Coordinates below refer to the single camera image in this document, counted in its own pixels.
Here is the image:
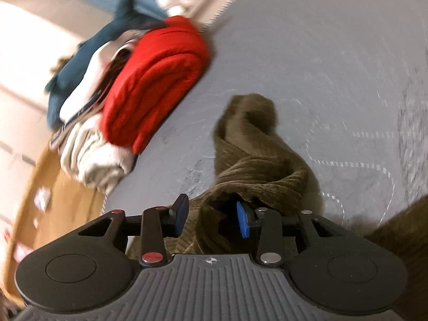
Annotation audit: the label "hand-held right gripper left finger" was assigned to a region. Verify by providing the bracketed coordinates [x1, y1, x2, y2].
[78, 193, 190, 269]

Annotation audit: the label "white curved headboard ledge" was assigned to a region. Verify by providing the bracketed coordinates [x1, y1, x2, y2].
[192, 0, 256, 29]

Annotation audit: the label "white folded towel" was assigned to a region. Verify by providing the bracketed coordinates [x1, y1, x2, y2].
[59, 120, 138, 192]

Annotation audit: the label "teal shark plush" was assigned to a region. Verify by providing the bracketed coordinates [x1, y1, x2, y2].
[45, 0, 165, 132]

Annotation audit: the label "red folded blanket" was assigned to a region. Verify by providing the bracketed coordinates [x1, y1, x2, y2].
[100, 15, 212, 155]

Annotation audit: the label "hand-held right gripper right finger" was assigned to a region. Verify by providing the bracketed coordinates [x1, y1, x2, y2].
[236, 201, 339, 269]

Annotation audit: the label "brown corduroy pants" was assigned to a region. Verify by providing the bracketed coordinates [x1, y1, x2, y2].
[125, 94, 428, 321]

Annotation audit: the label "navy patterned cloth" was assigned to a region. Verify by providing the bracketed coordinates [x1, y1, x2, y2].
[49, 57, 134, 149]

